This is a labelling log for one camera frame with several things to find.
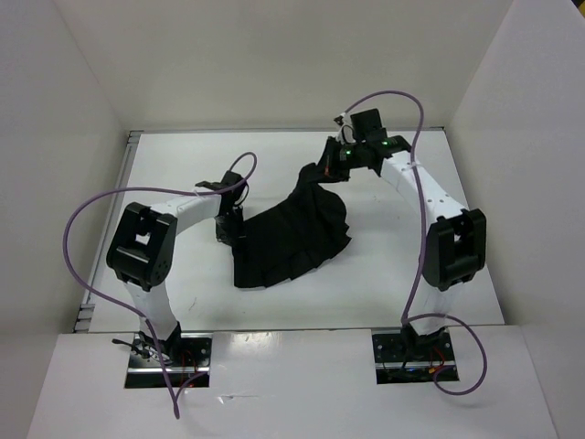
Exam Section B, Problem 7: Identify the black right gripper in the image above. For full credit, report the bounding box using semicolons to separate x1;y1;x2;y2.
307;136;366;184

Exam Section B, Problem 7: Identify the black pleated skirt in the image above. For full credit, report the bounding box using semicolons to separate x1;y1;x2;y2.
232;163;351;289

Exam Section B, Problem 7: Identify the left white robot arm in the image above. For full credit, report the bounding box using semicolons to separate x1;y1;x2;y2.
106;170;248;366

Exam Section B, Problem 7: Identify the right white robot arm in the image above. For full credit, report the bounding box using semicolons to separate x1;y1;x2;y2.
317;109;486;359

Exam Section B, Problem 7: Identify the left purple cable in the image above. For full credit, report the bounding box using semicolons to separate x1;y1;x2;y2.
62;152;257;420

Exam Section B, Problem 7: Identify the purple cable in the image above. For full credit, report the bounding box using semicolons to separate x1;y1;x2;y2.
62;152;257;420
345;90;487;395

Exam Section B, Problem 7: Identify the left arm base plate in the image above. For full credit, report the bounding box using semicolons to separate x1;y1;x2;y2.
124;333;212;390

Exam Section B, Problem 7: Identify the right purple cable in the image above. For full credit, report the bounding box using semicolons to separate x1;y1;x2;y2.
345;90;487;395

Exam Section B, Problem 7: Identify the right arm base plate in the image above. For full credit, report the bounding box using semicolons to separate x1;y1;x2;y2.
371;330;459;384

